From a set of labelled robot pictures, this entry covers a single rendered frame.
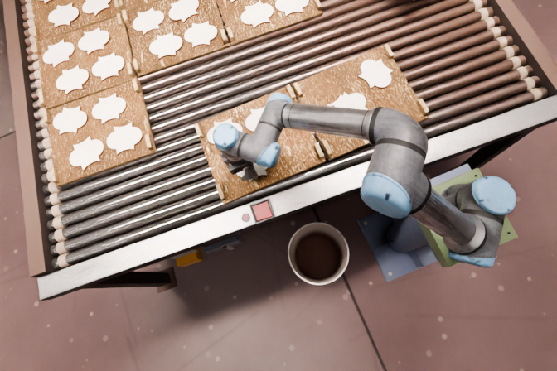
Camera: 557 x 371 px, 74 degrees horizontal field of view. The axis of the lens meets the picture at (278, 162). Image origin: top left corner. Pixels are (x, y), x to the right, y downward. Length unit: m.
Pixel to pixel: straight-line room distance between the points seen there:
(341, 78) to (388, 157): 0.73
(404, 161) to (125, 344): 2.04
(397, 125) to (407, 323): 1.58
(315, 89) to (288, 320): 1.33
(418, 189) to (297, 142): 0.64
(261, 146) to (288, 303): 1.36
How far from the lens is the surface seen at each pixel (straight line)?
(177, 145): 1.51
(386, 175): 0.82
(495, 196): 1.20
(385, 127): 0.89
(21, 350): 2.86
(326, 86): 1.49
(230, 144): 1.04
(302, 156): 1.37
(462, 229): 1.07
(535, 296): 2.52
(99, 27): 1.92
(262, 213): 1.34
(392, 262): 2.27
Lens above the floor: 2.23
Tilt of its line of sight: 71 degrees down
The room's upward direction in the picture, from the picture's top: 18 degrees counter-clockwise
